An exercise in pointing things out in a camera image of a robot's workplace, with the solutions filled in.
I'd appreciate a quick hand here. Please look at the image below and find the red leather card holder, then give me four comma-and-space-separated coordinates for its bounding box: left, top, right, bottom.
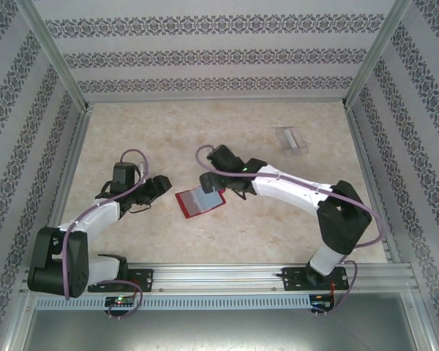
174, 185, 228, 219

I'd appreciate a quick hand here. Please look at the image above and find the black base plate left arm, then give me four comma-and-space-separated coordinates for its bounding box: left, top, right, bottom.
87, 268, 154, 293

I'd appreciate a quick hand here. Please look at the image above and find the black base plate right arm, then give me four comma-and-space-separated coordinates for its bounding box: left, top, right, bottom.
281, 266, 350, 293

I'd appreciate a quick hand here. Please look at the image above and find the narrow white strip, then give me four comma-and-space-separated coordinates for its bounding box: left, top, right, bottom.
282, 128, 301, 150

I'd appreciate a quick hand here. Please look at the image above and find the clear plastic box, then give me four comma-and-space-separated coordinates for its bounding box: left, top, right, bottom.
271, 126, 311, 159

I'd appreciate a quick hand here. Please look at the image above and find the small circuit board green light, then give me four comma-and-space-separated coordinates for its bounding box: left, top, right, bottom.
104, 295, 137, 308

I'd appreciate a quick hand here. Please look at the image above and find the small circuit board blue light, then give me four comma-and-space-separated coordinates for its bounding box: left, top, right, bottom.
312, 298, 337, 311

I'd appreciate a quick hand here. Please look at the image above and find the grey metal shelf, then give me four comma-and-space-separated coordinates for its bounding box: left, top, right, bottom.
7, 309, 439, 351

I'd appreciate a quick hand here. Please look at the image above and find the aluminium table side rail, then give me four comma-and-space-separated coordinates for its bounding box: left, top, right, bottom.
342, 104, 403, 265
34, 104, 94, 268

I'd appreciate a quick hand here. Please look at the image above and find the long aluminium mounting rail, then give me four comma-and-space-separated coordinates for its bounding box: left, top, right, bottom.
20, 265, 421, 295

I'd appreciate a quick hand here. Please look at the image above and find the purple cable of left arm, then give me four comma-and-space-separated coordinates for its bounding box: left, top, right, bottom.
62, 148, 150, 320

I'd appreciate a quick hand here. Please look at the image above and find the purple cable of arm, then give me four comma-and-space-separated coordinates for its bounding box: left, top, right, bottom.
62, 148, 150, 320
195, 145, 386, 317

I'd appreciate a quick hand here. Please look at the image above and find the slotted grey cable duct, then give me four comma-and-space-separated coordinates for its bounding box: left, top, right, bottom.
34, 294, 312, 311

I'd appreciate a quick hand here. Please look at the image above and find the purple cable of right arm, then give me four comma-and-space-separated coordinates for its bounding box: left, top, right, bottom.
195, 145, 386, 317

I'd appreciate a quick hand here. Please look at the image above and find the aluminium frame post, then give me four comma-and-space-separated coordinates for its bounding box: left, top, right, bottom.
342, 0, 418, 110
20, 0, 94, 113

